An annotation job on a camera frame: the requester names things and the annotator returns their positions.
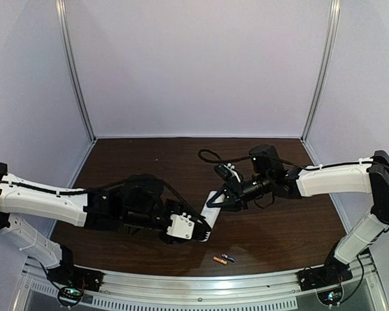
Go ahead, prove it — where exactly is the orange AA battery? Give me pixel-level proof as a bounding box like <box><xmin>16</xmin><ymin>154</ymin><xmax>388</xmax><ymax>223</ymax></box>
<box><xmin>213</xmin><ymin>257</ymin><xmax>228</xmax><ymax>265</ymax></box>

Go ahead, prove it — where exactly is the white slotted cable duct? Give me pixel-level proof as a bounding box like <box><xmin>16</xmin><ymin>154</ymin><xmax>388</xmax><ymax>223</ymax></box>
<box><xmin>10</xmin><ymin>280</ymin><xmax>298</xmax><ymax>310</ymax></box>

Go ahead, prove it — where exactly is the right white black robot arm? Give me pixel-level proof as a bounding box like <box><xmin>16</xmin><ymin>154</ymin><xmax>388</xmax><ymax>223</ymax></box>
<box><xmin>202</xmin><ymin>144</ymin><xmax>389</xmax><ymax>284</ymax></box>

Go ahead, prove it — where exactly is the left controller board with LEDs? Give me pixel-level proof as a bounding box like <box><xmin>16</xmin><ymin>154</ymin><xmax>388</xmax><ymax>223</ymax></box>
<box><xmin>56</xmin><ymin>286</ymin><xmax>84</xmax><ymax>308</ymax></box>

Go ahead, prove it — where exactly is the curved aluminium front rail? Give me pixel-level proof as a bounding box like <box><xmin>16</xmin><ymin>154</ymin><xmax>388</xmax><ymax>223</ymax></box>
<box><xmin>12</xmin><ymin>255</ymin><xmax>387</xmax><ymax>305</ymax></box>

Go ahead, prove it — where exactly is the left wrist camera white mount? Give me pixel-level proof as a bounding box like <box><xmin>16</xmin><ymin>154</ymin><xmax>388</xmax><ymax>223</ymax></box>
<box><xmin>166</xmin><ymin>213</ymin><xmax>212</xmax><ymax>242</ymax></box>

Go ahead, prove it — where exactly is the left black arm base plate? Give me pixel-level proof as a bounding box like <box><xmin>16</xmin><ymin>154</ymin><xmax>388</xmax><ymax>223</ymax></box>
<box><xmin>47</xmin><ymin>266</ymin><xmax>104</xmax><ymax>292</ymax></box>

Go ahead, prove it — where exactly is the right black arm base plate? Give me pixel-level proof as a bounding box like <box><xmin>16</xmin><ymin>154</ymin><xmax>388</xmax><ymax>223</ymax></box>
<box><xmin>296</xmin><ymin>265</ymin><xmax>353</xmax><ymax>292</ymax></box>

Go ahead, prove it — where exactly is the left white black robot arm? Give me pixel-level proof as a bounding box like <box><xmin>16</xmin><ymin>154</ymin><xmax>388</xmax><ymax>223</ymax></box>
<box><xmin>0</xmin><ymin>163</ymin><xmax>210</xmax><ymax>277</ymax></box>

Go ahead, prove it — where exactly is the right black camera cable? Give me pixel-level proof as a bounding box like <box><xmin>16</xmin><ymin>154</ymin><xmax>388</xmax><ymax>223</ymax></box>
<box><xmin>198</xmin><ymin>148</ymin><xmax>373</xmax><ymax>172</ymax></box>

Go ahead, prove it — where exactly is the right aluminium frame post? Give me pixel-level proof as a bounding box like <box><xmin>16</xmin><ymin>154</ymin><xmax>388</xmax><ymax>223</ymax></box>
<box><xmin>301</xmin><ymin>0</ymin><xmax>341</xmax><ymax>143</ymax></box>

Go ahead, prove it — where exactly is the left black camera cable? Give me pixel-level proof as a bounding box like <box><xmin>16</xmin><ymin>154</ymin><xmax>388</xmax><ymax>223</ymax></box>
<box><xmin>0</xmin><ymin>176</ymin><xmax>211</xmax><ymax>227</ymax></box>

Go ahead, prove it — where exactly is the white remote control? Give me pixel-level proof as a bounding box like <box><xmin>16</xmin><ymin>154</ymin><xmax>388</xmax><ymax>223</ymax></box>
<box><xmin>200</xmin><ymin>190</ymin><xmax>220</xmax><ymax>229</ymax></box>

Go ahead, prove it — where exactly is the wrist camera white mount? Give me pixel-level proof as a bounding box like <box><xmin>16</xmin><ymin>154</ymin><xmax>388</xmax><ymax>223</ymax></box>
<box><xmin>166</xmin><ymin>213</ymin><xmax>212</xmax><ymax>242</ymax></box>
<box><xmin>213</xmin><ymin>163</ymin><xmax>242</xmax><ymax>183</ymax></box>

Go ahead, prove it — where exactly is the black camera cable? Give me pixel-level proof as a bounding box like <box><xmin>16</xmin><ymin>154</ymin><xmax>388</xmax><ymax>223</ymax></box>
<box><xmin>0</xmin><ymin>176</ymin><xmax>211</xmax><ymax>227</ymax></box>
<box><xmin>198</xmin><ymin>148</ymin><xmax>373</xmax><ymax>172</ymax></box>

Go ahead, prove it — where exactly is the right controller board with LEDs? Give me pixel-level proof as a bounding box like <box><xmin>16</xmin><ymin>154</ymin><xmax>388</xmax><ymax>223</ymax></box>
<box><xmin>316</xmin><ymin>287</ymin><xmax>344</xmax><ymax>307</ymax></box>

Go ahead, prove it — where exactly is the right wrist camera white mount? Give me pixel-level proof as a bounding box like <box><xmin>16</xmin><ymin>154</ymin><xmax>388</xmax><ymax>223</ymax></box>
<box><xmin>213</xmin><ymin>163</ymin><xmax>242</xmax><ymax>183</ymax></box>

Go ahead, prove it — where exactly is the left aluminium frame post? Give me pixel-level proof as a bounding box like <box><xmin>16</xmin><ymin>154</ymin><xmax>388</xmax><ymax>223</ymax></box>
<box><xmin>55</xmin><ymin>0</ymin><xmax>97</xmax><ymax>143</ymax></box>

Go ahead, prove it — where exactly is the purple AA battery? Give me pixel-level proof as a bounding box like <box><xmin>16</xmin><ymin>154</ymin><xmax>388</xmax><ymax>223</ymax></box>
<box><xmin>221</xmin><ymin>254</ymin><xmax>235</xmax><ymax>262</ymax></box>

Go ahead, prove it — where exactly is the aluminium frame post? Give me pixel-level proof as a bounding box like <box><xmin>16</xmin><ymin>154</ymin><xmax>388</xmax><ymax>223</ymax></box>
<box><xmin>301</xmin><ymin>0</ymin><xmax>341</xmax><ymax>143</ymax></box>
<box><xmin>55</xmin><ymin>0</ymin><xmax>97</xmax><ymax>143</ymax></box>

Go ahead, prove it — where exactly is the controller board with leds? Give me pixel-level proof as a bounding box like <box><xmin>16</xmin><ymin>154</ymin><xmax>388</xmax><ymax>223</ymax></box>
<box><xmin>316</xmin><ymin>287</ymin><xmax>344</xmax><ymax>307</ymax></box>
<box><xmin>56</xmin><ymin>286</ymin><xmax>84</xmax><ymax>308</ymax></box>

